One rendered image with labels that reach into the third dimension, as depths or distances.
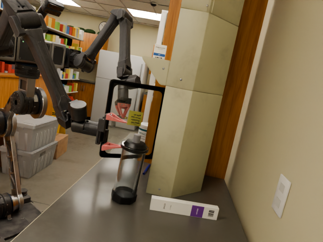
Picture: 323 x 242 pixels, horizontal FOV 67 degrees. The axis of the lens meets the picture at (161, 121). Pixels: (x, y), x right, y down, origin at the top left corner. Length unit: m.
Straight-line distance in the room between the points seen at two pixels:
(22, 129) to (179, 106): 2.40
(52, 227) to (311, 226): 0.71
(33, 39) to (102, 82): 5.23
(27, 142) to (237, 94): 2.45
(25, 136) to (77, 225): 2.36
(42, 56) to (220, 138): 0.96
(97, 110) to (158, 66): 5.36
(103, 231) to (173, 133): 0.45
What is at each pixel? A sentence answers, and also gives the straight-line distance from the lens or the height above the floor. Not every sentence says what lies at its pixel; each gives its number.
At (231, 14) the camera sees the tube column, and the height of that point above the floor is 1.74.
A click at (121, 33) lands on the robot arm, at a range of 1.51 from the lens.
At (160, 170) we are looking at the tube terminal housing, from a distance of 1.07.
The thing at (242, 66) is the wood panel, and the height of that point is 1.57.
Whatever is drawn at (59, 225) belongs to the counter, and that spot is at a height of 0.94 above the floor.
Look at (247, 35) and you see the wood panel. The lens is 1.42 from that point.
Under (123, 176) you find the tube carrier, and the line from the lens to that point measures 0.96.
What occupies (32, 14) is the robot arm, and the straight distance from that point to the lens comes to 1.07.
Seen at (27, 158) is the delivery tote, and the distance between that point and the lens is 3.22.
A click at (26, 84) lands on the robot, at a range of 1.67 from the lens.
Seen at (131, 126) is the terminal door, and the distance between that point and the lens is 1.28.
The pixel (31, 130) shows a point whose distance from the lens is 3.11.
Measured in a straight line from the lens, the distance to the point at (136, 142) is 0.94.
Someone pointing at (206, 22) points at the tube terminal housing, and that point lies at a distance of 1.02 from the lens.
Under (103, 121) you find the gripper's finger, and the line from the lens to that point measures 0.93.
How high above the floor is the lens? 1.44
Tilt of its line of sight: 10 degrees down
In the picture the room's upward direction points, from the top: 11 degrees clockwise
